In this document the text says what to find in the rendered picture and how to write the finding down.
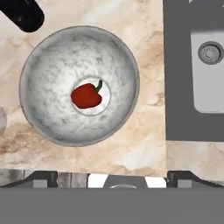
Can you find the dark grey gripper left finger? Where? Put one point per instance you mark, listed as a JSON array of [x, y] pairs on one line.
[[43, 179]]

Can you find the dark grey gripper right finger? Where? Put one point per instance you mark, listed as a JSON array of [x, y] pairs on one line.
[[182, 178]]

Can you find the white marbled bowl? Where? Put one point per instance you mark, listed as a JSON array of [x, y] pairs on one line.
[[52, 87]]

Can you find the red bell pepper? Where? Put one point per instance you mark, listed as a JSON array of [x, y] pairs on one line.
[[85, 96]]

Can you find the grey sink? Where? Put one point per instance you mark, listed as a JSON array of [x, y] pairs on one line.
[[186, 70]]

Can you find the black faucet spout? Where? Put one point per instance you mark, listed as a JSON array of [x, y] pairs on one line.
[[24, 14]]

